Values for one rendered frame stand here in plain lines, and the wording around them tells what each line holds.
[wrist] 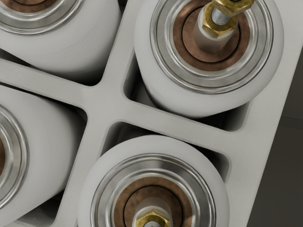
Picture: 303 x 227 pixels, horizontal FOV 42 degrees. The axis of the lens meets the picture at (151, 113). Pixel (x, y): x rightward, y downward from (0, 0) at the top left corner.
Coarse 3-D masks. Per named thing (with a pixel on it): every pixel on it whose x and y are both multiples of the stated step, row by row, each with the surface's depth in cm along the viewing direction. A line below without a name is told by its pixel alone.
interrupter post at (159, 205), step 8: (144, 200) 23; (152, 200) 23; (160, 200) 23; (136, 208) 24; (144, 208) 21; (152, 208) 21; (160, 208) 21; (168, 208) 23; (136, 216) 21; (168, 216) 21
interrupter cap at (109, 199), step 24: (120, 168) 24; (144, 168) 24; (168, 168) 24; (192, 168) 24; (96, 192) 24; (120, 192) 24; (144, 192) 24; (168, 192) 24; (192, 192) 24; (96, 216) 24; (120, 216) 24; (192, 216) 24
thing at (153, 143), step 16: (128, 144) 25; (144, 144) 24; (160, 144) 24; (176, 144) 25; (112, 160) 24; (192, 160) 24; (208, 160) 25; (96, 176) 24; (208, 176) 24; (80, 192) 25; (224, 192) 24; (80, 208) 24; (224, 208) 24; (80, 224) 24; (224, 224) 24
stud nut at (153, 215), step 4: (148, 212) 21; (152, 212) 20; (156, 212) 21; (140, 216) 21; (144, 216) 20; (148, 216) 20; (152, 216) 20; (156, 216) 20; (160, 216) 20; (164, 216) 21; (136, 220) 20; (140, 220) 20; (144, 220) 20; (148, 220) 20; (152, 220) 20; (156, 220) 20; (160, 220) 20; (164, 220) 20; (168, 220) 20; (136, 224) 20; (140, 224) 20; (144, 224) 20; (160, 224) 20; (164, 224) 20; (168, 224) 20
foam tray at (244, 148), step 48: (288, 0) 32; (0, 48) 35; (288, 48) 31; (48, 96) 32; (96, 96) 31; (144, 96) 42; (96, 144) 31; (192, 144) 42; (240, 144) 31; (240, 192) 31
